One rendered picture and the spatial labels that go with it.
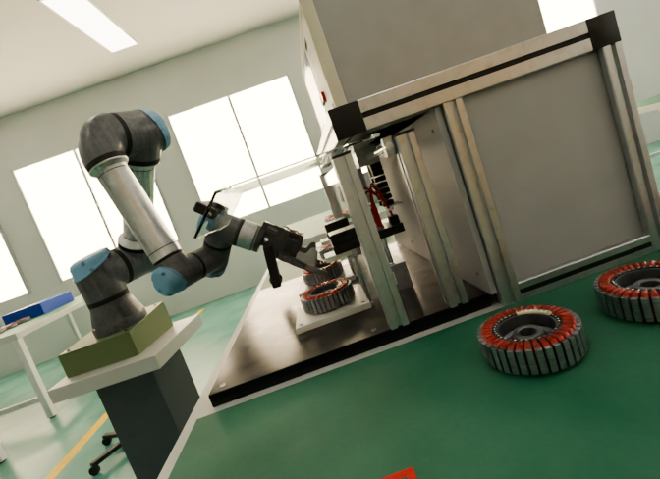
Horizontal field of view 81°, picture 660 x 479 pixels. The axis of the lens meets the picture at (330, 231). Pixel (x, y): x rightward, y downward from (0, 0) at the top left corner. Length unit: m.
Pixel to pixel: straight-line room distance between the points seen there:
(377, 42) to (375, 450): 0.60
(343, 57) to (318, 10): 0.08
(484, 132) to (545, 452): 0.42
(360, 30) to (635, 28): 6.97
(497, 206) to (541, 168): 0.09
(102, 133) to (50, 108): 5.50
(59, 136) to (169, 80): 1.66
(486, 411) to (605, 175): 0.43
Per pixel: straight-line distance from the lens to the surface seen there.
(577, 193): 0.71
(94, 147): 1.07
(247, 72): 5.79
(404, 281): 0.79
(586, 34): 0.73
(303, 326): 0.75
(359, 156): 0.79
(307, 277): 1.01
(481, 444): 0.42
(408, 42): 0.74
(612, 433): 0.42
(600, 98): 0.74
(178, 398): 1.36
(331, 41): 0.72
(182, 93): 5.91
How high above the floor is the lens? 1.02
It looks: 7 degrees down
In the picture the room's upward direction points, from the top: 20 degrees counter-clockwise
